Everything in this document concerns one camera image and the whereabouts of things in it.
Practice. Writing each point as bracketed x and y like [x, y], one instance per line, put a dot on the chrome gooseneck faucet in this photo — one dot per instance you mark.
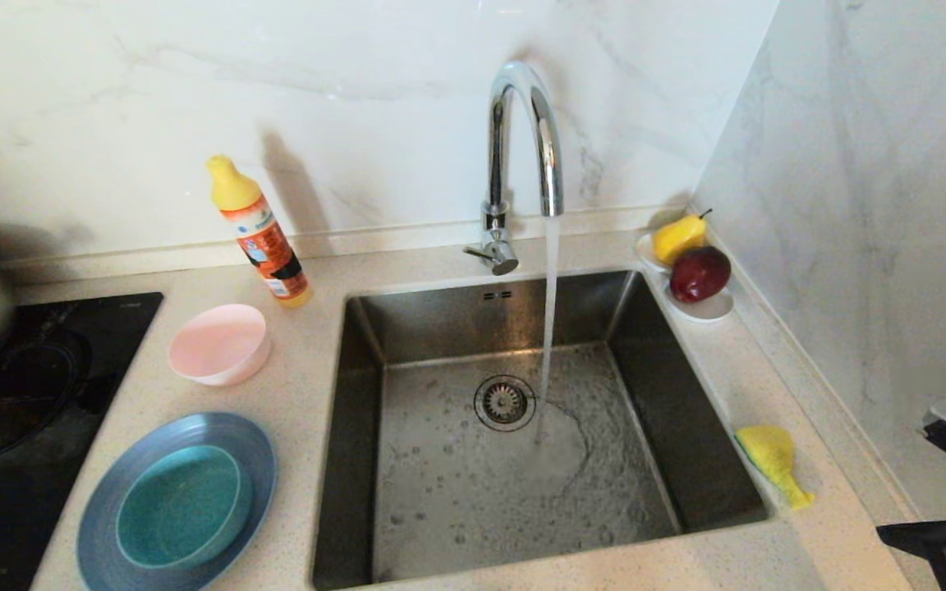
[496, 148]

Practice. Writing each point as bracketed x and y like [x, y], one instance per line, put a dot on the yellow capped dish soap bottle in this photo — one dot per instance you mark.
[268, 242]

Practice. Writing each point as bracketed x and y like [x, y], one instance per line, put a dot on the stainless steel sink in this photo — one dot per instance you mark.
[456, 509]

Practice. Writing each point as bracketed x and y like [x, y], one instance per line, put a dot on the yellow sponge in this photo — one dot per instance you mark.
[762, 451]

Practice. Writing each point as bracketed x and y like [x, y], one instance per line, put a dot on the metal drain strainer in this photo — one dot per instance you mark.
[504, 403]

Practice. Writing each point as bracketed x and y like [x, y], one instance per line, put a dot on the yellow pear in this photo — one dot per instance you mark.
[678, 238]

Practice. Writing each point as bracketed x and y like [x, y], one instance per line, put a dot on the dark red apple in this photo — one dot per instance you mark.
[699, 275]

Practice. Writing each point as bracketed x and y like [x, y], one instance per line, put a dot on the white fruit dish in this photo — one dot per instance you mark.
[711, 311]

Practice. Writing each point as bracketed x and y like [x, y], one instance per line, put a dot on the pink plastic bowl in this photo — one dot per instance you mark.
[218, 349]

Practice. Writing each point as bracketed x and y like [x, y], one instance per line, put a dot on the teal bowl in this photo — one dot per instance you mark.
[181, 509]

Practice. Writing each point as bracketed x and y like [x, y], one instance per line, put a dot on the large blue-grey plate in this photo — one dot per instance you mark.
[99, 513]

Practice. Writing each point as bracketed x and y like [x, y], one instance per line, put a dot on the black induction cooktop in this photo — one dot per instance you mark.
[38, 460]

